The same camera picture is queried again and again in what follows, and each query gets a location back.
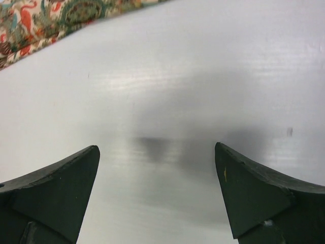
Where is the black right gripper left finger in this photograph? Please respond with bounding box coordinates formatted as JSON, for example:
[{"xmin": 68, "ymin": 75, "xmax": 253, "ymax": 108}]
[{"xmin": 1, "ymin": 145, "xmax": 100, "ymax": 243}]

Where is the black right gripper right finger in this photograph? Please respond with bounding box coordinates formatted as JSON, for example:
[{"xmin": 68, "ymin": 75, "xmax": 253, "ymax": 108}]
[{"xmin": 215, "ymin": 142, "xmax": 324, "ymax": 243}]

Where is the paisley flamingo patterned tie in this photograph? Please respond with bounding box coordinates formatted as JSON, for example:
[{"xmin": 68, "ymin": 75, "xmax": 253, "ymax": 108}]
[{"xmin": 1, "ymin": 0, "xmax": 163, "ymax": 69}]

